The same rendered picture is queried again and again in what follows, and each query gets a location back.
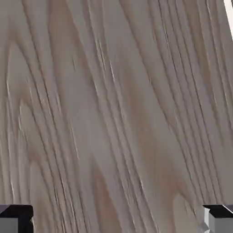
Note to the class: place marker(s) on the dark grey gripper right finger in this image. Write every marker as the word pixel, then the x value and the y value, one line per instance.
pixel 221 213

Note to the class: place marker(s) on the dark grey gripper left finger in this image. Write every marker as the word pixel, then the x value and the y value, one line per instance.
pixel 16 213

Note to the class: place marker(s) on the white painted cabinet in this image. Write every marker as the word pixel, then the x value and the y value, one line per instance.
pixel 229 12

